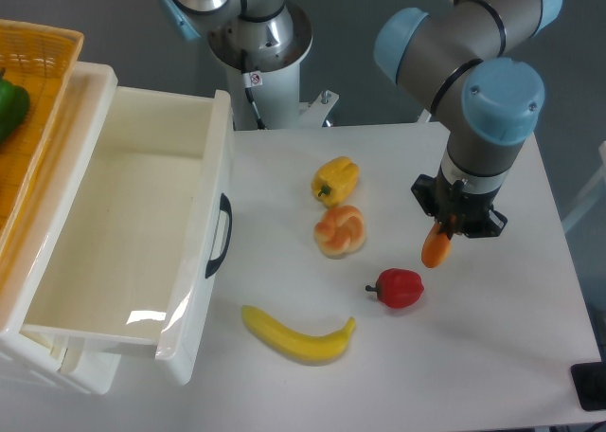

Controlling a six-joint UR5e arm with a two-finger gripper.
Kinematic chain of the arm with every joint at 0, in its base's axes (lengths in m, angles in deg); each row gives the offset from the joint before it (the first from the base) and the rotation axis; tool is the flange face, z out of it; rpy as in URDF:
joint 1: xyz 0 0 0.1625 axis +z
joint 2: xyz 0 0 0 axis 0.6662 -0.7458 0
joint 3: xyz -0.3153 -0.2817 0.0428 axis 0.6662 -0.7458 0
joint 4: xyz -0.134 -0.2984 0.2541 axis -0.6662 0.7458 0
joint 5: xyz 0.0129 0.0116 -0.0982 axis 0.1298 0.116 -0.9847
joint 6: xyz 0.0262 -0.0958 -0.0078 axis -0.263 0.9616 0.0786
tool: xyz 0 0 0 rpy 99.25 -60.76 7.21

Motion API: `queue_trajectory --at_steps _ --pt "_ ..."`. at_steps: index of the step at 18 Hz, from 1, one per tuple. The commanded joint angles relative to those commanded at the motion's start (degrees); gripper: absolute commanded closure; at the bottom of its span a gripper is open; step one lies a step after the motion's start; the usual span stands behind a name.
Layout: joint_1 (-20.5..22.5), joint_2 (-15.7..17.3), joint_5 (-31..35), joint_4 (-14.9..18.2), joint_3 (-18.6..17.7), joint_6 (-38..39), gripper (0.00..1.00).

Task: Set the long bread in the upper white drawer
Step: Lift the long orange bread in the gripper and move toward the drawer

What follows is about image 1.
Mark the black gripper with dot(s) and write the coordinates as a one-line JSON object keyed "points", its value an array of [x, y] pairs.
{"points": [[456, 211]]}

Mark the orange long bread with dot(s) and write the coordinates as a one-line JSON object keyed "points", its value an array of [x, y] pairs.
{"points": [[435, 250]]}

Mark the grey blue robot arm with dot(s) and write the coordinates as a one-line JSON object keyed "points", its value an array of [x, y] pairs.
{"points": [[456, 67]]}

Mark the twisted round bread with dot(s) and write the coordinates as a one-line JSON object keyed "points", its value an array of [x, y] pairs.
{"points": [[340, 231]]}

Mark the open white upper drawer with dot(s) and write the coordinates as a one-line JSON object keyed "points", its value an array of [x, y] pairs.
{"points": [[127, 274]]}

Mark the white drawer cabinet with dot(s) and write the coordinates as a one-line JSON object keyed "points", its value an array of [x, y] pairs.
{"points": [[42, 358]]}

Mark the red bell pepper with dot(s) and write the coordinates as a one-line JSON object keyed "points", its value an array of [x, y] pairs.
{"points": [[397, 288]]}

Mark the yellow bell pepper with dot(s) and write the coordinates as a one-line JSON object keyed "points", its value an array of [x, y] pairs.
{"points": [[335, 181]]}

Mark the yellow banana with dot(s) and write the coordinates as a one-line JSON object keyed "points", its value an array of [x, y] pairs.
{"points": [[301, 347]]}

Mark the black device at edge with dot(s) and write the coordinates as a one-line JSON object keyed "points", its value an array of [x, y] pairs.
{"points": [[589, 383]]}

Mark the orange woven basket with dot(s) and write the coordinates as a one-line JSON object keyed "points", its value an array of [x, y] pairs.
{"points": [[40, 59]]}

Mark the green bell pepper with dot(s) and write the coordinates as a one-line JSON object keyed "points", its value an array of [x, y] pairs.
{"points": [[14, 106]]}

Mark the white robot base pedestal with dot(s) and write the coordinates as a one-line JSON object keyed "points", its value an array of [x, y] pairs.
{"points": [[261, 60]]}

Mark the black drawer handle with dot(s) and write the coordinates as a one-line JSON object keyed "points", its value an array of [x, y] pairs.
{"points": [[222, 238]]}

